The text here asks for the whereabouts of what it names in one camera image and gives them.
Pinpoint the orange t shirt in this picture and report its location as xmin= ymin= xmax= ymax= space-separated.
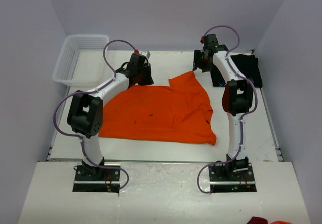
xmin=99 ymin=71 xmax=217 ymax=145

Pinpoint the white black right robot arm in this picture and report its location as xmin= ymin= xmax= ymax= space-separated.
xmin=193 ymin=34 xmax=253 ymax=180

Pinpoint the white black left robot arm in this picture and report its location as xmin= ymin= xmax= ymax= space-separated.
xmin=67 ymin=51 xmax=154 ymax=180

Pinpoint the folded black t shirt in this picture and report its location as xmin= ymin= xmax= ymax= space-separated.
xmin=211 ymin=54 xmax=263 ymax=88

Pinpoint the white plastic mesh basket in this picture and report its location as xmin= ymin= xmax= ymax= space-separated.
xmin=52 ymin=34 xmax=109 ymax=87

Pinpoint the dark red cloth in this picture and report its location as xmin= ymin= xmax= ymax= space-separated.
xmin=247 ymin=216 xmax=268 ymax=224

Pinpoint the orange cloth at edge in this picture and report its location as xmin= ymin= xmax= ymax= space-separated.
xmin=271 ymin=220 xmax=292 ymax=224

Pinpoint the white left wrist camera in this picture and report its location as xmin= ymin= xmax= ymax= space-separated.
xmin=140 ymin=51 xmax=151 ymax=59

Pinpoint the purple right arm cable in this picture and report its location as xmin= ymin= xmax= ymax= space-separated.
xmin=201 ymin=25 xmax=259 ymax=166

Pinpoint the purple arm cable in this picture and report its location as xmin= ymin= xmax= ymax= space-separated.
xmin=201 ymin=25 xmax=259 ymax=166
xmin=52 ymin=39 xmax=140 ymax=169

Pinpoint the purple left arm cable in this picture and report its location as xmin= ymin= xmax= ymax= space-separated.
xmin=52 ymin=39 xmax=140 ymax=169

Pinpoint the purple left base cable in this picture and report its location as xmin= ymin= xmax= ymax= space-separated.
xmin=100 ymin=165 xmax=130 ymax=191

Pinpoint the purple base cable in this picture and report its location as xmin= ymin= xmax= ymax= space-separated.
xmin=100 ymin=165 xmax=130 ymax=191
xmin=196 ymin=161 xmax=227 ymax=194

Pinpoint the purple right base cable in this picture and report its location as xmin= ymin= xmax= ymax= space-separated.
xmin=196 ymin=161 xmax=227 ymax=194

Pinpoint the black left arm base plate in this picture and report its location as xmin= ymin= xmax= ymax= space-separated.
xmin=72 ymin=165 xmax=120 ymax=194

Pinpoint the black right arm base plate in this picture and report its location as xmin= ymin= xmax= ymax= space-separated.
xmin=208 ymin=164 xmax=257 ymax=193

